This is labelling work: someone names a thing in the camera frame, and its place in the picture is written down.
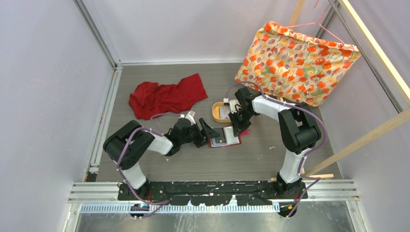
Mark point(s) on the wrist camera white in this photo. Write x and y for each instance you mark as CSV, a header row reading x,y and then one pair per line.
x,y
189,116
234,105

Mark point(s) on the silver chip card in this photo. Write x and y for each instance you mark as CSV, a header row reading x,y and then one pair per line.
x,y
224,112

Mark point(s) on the wooden frame rack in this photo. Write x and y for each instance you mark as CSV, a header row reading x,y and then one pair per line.
x,y
359,105

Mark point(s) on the red card holder wallet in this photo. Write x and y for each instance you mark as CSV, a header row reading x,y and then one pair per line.
x,y
226,137

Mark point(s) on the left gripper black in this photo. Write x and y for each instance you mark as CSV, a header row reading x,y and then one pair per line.
x,y
208,133

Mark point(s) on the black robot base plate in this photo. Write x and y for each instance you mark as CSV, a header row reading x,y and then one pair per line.
x,y
212,193

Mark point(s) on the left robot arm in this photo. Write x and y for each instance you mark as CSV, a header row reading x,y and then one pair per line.
x,y
127,145

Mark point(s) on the yellow oval tray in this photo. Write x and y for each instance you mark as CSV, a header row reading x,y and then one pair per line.
x,y
216,115

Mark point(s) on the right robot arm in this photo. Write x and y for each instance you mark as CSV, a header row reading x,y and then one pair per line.
x,y
298,129

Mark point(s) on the floral fabric bag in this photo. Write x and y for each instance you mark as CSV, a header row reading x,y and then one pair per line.
x,y
295,66

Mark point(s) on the pink clothes hanger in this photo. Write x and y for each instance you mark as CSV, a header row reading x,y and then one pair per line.
x,y
323,21

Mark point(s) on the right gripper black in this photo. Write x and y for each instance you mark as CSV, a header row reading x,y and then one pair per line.
x,y
239,127

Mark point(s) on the red cloth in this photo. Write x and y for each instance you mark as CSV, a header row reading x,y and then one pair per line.
x,y
151,98

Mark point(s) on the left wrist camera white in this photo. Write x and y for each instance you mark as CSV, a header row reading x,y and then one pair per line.
x,y
189,116

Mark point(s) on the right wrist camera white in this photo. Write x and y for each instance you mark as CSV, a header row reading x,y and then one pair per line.
x,y
234,105

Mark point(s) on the aluminium frame rail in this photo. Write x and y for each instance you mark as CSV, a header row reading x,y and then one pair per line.
x,y
101,197

